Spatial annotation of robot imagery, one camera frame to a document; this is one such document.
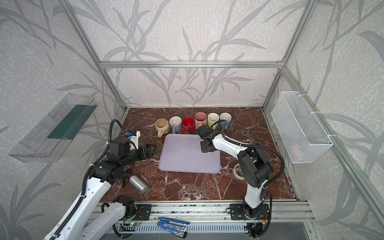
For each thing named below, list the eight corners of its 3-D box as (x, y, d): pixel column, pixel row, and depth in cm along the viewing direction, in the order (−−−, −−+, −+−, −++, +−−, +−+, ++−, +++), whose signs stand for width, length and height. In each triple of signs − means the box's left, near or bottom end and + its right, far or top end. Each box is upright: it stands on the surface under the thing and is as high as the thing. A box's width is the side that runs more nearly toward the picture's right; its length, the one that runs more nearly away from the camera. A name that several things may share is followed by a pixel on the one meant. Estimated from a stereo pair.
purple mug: (169, 135, 104) (167, 129, 99) (171, 122, 112) (170, 115, 106) (181, 135, 104) (180, 129, 99) (183, 122, 112) (182, 115, 107)
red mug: (182, 135, 106) (181, 128, 99) (184, 124, 113) (183, 116, 106) (193, 135, 106) (193, 128, 99) (194, 124, 113) (193, 116, 106)
